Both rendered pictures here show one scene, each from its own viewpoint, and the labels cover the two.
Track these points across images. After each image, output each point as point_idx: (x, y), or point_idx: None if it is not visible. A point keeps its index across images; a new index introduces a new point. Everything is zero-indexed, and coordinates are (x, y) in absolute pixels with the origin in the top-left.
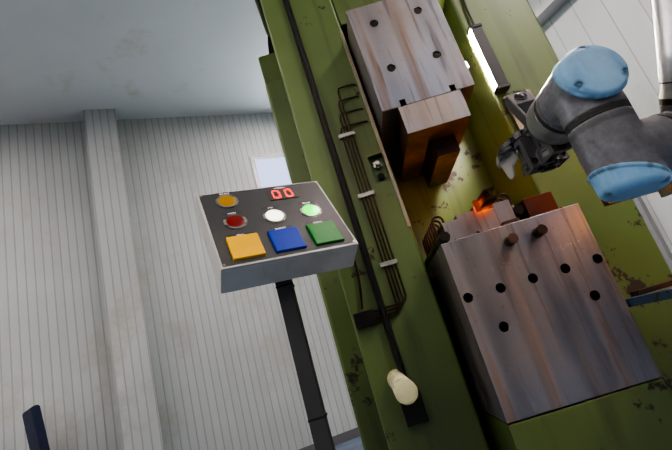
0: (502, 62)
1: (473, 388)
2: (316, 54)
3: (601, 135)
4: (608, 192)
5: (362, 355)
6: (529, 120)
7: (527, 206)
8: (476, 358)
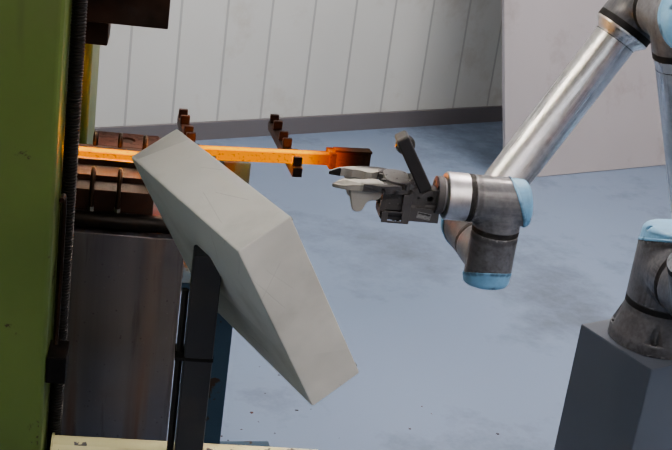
0: None
1: None
2: None
3: (513, 252)
4: (495, 288)
5: (38, 426)
6: (458, 201)
7: None
8: (127, 388)
